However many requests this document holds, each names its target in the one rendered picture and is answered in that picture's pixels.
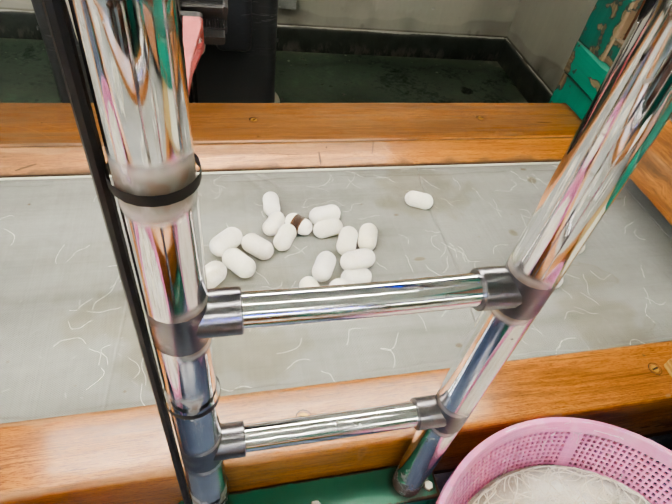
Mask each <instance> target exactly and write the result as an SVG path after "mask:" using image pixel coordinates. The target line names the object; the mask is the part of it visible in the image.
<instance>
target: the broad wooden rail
mask: <svg viewBox="0 0 672 504"><path fill-rule="evenodd" d="M189 105H190V115H191V125H192V136H193V146H194V152H195V154H196V155H197V156H198V157H199V160H200V163H201V169H202V172H222V171H256V170H290V169H325V168H359V167H394V166H428V165H463V164H497V163H532V162H560V161H561V159H562V158H563V156H564V154H565V152H566V150H567V148H568V146H569V144H570V143H571V141H572V139H573V137H574V135H575V133H576V131H577V129H578V128H579V126H580V124H581V122H582V120H581V119H580V118H579V117H578V115H577V114H576V113H575V112H574V111H573V110H572V109H571V108H570V107H569V106H568V105H567V104H566V103H189ZM84 175H91V173H90V170H89V166H88V163H87V159H86V156H85V152H84V149H83V145H82V142H81V139H80V135H79V132H78V128H77V125H76V121H75V118H74V114H73V111H72V107H71V104H70V103H0V178H15V177H49V176H84Z"/></svg>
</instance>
